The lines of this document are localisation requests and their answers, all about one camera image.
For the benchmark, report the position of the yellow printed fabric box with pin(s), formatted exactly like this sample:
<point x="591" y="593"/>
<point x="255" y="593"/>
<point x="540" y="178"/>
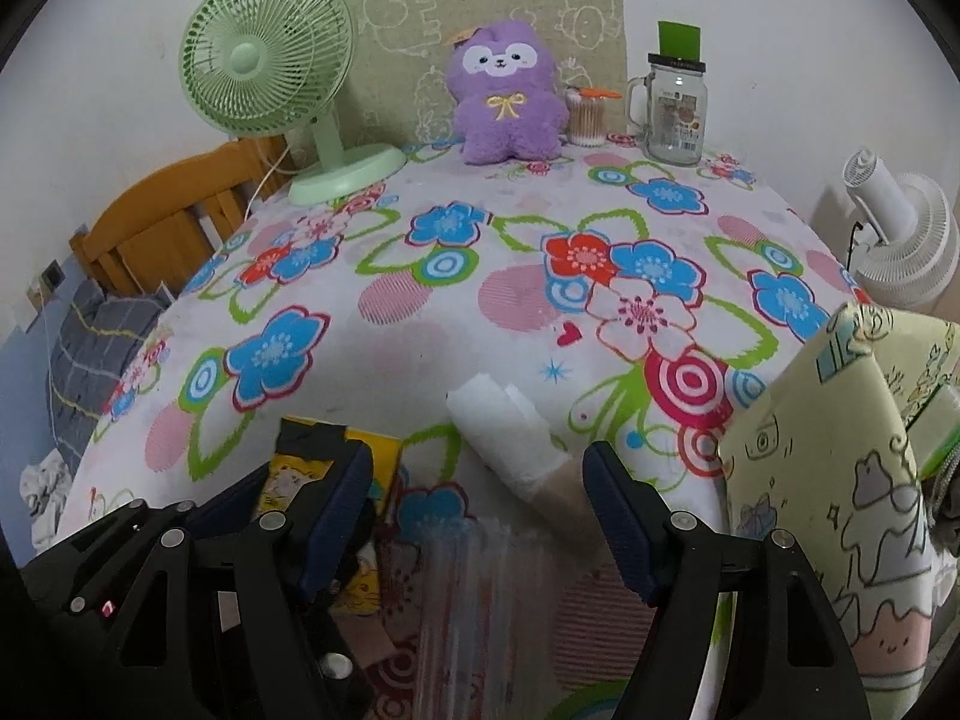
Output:
<point x="810" y="465"/>

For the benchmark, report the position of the glass jar with green lid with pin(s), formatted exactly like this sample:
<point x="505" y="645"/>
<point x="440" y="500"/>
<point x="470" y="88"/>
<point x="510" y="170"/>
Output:
<point x="675" y="112"/>

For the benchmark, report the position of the pink cartoon printed pouch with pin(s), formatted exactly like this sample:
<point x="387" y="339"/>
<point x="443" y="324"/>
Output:
<point x="397" y="577"/>

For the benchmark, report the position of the grey plaid bedding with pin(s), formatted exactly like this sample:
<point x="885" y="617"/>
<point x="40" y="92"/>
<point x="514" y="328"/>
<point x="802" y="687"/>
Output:
<point x="97" y="345"/>

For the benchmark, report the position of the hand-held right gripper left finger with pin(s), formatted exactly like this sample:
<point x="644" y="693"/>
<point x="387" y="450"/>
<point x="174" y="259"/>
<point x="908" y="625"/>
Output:
<point x="337" y="521"/>

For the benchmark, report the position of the white crumpled cloth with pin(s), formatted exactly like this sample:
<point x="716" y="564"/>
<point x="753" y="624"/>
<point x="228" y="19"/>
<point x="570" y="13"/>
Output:
<point x="45" y="487"/>

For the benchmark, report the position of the floral tablecloth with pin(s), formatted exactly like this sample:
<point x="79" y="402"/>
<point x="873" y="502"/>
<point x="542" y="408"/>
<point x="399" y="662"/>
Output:
<point x="375" y="315"/>

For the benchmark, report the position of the purple plush toy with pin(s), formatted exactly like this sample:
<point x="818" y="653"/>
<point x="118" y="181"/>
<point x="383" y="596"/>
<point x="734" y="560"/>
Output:
<point x="510" y="127"/>

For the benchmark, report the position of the cotton swab jar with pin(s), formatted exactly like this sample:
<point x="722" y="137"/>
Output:
<point x="589" y="120"/>

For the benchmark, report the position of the white standing fan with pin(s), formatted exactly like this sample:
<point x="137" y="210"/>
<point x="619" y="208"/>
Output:
<point x="915" y="240"/>

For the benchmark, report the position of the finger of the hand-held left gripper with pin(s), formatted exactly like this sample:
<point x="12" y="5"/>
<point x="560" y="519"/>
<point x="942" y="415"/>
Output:
<point x="225" y="496"/>

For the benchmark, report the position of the green printed board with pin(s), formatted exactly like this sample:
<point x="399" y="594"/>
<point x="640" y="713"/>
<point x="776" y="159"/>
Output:
<point x="405" y="37"/>

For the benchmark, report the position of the green desk fan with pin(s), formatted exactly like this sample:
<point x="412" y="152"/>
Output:
<point x="247" y="60"/>

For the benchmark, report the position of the yellow cartoon printed packet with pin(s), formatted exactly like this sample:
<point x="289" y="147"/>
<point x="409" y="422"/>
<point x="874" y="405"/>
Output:
<point x="296" y="476"/>

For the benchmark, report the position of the clear plastic tube pack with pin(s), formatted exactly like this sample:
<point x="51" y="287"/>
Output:
<point x="487" y="615"/>

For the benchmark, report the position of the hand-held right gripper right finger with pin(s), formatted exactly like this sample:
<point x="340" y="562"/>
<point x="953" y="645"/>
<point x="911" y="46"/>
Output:
<point x="622" y="525"/>

